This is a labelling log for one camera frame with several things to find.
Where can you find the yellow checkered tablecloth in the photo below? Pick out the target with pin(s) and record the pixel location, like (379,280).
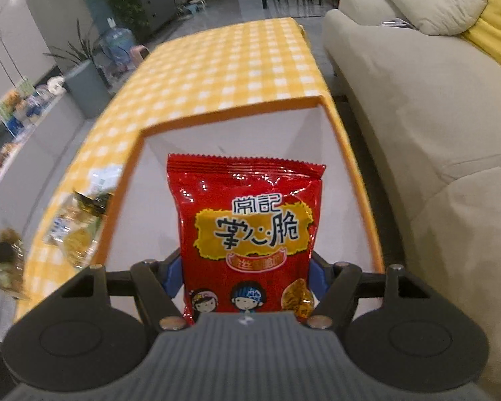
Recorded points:
(215,70)

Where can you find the grey trash bin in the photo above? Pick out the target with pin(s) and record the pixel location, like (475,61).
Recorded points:
(86,86)

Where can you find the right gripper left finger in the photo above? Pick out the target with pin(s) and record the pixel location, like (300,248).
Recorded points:
(156,285)

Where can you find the beige cushion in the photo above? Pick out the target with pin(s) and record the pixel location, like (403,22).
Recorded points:
(441,17)

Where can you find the orange cardboard box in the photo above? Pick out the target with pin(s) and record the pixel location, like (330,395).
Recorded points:
(142,218)

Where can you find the white tv cabinet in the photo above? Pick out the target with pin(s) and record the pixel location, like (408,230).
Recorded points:
(25,172)

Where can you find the blue water bottle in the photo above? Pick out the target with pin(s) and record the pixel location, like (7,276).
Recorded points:
(116,45)

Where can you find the red snack bag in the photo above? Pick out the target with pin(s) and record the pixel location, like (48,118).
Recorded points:
(247,229)

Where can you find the pink small heater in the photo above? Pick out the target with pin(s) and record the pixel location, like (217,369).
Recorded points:
(138,54)

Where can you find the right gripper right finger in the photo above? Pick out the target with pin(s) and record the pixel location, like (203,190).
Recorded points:
(335,286)

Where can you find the clear bag yellow noodle snack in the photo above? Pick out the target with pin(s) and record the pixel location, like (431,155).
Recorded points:
(11,273)

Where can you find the beige sofa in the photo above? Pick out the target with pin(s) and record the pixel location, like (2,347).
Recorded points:
(430,110)

